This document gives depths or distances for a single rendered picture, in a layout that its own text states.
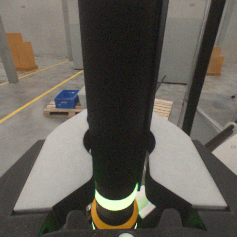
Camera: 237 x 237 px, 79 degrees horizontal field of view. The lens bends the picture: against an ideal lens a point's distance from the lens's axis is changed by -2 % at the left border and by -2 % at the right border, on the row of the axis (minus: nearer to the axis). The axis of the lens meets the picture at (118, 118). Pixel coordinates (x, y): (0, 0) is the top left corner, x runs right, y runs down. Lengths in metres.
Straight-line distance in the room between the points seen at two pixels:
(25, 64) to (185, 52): 6.77
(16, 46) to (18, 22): 7.23
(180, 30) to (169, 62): 0.99
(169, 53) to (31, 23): 11.55
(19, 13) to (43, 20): 1.99
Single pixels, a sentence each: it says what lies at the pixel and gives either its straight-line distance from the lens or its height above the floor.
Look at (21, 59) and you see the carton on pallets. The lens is 8.41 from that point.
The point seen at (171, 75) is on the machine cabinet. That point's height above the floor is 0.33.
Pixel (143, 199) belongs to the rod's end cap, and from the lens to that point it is 0.19.
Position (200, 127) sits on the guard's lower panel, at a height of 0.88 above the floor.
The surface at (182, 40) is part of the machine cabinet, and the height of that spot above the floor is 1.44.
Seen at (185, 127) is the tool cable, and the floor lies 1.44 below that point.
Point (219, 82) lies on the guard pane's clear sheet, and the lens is 1.23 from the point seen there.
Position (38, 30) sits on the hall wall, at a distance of 14.55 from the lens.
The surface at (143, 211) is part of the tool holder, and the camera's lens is 0.19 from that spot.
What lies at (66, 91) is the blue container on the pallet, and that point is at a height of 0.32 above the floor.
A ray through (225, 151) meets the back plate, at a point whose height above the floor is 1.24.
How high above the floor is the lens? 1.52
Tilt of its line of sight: 29 degrees down
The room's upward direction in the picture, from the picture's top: 1 degrees clockwise
